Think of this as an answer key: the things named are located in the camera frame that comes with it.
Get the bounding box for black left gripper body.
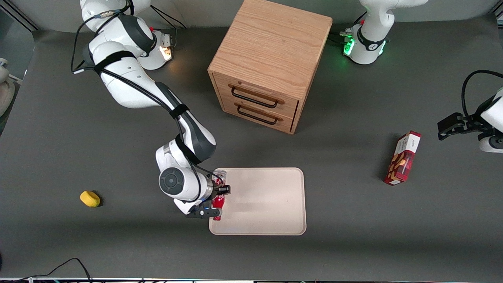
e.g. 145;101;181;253
466;96;496;133

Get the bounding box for red coke bottle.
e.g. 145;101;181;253
212;169;228;209

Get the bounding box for beige rectangular tray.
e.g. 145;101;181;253
209;167;307;236

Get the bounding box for red cookie box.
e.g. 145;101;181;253
384;130;422;186

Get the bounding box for wooden drawer front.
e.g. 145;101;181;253
221;98;296;133
213;73;300;119

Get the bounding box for yellow lemon toy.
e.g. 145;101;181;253
79;190;101;208

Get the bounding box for wooden drawer cabinet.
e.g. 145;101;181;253
207;0;334;135

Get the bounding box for beige round object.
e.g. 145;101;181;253
0;58;16;118

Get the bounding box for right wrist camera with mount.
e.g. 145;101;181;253
174;198;215;219

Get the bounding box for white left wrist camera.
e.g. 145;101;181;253
478;132;503;154

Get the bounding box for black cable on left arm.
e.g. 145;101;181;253
461;70;503;118

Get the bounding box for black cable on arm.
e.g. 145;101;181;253
70;0;221;186
461;70;503;118

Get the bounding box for black metal drawer handle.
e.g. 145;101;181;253
237;105;278;126
231;86;278;109

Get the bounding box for black left base cables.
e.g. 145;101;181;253
329;12;368;44

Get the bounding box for black base cables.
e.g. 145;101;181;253
149;4;188;31
329;12;368;44

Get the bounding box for thin black table cable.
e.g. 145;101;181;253
0;257;93;283

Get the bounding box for black right base cables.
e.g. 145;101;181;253
149;4;188;31

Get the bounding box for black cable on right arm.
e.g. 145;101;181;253
70;0;221;186

